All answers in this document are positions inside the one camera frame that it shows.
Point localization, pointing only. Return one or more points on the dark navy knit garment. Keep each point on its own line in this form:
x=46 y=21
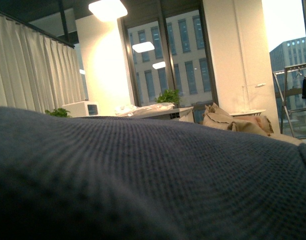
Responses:
x=128 y=179

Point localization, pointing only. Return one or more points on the metal clothes rack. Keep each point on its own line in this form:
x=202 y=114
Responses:
x=291 y=106

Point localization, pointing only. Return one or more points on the grey table with plastic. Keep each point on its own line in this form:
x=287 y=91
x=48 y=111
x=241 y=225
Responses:
x=157 y=111

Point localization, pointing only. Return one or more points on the green potted plant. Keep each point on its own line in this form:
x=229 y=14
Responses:
x=169 y=96

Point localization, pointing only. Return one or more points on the beige cushion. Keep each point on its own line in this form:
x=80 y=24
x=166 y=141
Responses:
x=215 y=117

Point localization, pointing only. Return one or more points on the small green plant left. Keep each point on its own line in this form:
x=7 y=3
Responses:
x=59 y=112

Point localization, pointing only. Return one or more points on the white desk lamp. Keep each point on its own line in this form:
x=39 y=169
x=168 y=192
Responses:
x=248 y=90

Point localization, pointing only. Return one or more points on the square ceiling lamp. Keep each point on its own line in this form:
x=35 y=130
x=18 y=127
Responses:
x=108 y=10

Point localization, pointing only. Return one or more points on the white curtain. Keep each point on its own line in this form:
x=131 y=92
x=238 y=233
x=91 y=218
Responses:
x=37 y=72

